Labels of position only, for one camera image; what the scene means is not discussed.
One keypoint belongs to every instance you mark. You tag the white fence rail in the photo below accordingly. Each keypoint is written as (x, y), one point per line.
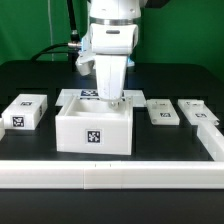
(111, 175)
(212, 139)

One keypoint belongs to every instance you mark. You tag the white cabinet door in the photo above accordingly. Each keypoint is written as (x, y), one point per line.
(196, 111)
(162, 112)

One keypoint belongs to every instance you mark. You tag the white left fence stub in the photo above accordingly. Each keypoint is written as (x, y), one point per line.
(2, 128)

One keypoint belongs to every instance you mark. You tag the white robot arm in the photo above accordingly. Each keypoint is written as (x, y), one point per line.
(113, 34)

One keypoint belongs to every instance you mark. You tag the white front fence rail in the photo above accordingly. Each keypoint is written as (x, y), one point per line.
(111, 175)

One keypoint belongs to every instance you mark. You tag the white right fence rail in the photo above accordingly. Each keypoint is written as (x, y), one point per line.
(212, 139)

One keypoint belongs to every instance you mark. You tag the white cabinet top block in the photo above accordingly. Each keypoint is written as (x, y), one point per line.
(25, 112)

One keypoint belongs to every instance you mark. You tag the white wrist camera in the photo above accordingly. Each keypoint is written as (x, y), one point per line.
(84, 63)

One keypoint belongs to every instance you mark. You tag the white cabinet body box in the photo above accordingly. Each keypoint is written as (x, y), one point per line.
(92, 126)

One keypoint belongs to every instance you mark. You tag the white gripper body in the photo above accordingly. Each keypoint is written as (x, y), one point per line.
(110, 75)

